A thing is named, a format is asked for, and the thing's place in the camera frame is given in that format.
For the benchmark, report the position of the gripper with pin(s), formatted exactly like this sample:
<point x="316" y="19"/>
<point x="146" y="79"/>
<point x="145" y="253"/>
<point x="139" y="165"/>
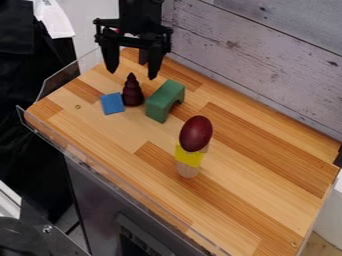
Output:
<point x="135" y="31"/>

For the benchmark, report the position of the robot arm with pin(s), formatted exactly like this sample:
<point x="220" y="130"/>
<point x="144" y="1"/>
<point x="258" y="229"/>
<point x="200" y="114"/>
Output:
<point x="138" y="6"/>

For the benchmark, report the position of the red cone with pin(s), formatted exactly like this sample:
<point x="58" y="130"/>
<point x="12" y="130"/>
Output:
<point x="132" y="90"/>

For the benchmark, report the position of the green arch block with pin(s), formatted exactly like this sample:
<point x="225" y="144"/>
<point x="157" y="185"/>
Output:
<point x="164" y="100"/>

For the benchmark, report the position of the blue block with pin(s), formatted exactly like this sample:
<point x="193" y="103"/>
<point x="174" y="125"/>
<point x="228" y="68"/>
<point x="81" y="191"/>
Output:
<point x="111" y="103"/>

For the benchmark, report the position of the red egg block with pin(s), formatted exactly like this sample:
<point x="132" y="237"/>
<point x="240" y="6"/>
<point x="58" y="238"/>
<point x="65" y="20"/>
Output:
<point x="195" y="133"/>

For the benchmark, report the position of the yellow block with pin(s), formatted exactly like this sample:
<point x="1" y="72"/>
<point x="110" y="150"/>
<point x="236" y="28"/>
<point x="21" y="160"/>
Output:
<point x="190" y="156"/>

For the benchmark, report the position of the natural wood cylinder block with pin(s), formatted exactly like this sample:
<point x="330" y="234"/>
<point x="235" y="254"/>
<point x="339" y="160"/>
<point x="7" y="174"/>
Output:
<point x="187" y="170"/>

